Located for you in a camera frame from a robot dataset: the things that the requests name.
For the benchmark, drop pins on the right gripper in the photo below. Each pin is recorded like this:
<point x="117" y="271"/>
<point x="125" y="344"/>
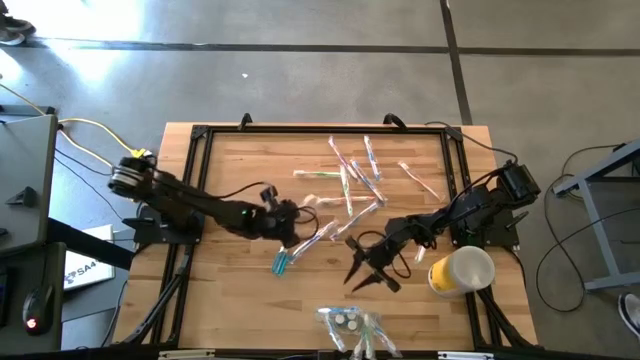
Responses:
<point x="400" y="237"/>

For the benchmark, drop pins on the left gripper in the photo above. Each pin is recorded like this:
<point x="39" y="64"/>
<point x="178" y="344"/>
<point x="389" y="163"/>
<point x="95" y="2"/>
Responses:
<point x="285" y="222"/>

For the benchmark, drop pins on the teal toothbrush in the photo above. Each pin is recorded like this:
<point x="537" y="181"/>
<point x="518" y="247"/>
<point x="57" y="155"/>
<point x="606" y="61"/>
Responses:
<point x="315" y="240"/>

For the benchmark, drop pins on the yellow green toothbrush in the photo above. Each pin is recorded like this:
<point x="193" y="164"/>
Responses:
<point x="420" y="255"/>

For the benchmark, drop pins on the clear plastic bag pile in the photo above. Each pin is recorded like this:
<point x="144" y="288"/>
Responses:
<point x="336" y="336"/>

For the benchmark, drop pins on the yellow canister with white lid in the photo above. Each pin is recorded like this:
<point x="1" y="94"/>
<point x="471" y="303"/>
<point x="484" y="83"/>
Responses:
<point x="465" y="270"/>

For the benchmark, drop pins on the orange yellow toothbrush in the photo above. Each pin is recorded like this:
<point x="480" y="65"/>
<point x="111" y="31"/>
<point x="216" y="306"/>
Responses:
<point x="420" y="180"/>

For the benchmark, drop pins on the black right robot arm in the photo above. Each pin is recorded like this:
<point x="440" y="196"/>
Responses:
<point x="480" y="205"/>

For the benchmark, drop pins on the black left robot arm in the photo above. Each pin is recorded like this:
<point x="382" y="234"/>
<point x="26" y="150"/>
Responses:
<point x="200" y="205"/>

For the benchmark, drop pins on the white capped toothpaste tube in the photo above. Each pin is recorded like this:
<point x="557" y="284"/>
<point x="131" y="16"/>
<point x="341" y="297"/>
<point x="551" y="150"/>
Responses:
<point x="352" y="315"/>
<point x="353" y="326"/>
<point x="340" y="318"/>

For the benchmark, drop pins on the clear bag of toothbrushes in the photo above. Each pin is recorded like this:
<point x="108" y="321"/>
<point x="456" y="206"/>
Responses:
<point x="369" y="335"/>

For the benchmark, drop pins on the purple wrapped toothbrush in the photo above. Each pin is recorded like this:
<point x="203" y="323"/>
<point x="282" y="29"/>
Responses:
<point x="342" y="157"/>

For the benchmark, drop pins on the black diagonal beam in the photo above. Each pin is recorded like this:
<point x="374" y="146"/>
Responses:
<point x="90" y="243"/>

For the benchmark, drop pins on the white printed box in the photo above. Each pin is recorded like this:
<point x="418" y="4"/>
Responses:
<point x="90" y="275"/>

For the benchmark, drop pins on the grey metal stand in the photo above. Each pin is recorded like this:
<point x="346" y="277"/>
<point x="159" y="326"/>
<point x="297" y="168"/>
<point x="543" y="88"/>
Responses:
<point x="596" y="230"/>

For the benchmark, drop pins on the black computer mouse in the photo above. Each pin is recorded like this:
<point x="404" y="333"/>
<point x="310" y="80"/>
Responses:
<point x="37" y="310"/>

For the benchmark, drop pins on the person's shoe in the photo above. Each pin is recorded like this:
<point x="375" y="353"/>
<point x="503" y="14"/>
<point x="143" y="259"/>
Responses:
<point x="10" y="39"/>
<point x="17" y="25"/>
<point x="631" y="315"/>

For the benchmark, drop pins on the small black desk object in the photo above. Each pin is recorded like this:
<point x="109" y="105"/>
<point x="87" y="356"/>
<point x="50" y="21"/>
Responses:
<point x="25" y="197"/>

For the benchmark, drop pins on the grey desk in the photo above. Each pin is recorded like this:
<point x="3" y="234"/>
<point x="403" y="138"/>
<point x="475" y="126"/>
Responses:
<point x="25" y="160"/>

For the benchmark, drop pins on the dark grey side table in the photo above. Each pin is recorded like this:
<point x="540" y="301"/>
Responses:
<point x="12" y="340"/>

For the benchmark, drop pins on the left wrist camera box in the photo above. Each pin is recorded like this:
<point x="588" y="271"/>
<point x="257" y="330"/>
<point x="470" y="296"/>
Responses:
<point x="270" y="195"/>

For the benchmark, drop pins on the black aluminium table frame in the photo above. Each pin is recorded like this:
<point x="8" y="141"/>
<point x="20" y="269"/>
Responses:
<point x="325" y="129"/>

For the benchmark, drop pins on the silver metal bracket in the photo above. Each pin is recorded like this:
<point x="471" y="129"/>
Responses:
<point x="465" y="356"/>
<point x="185" y="355"/>

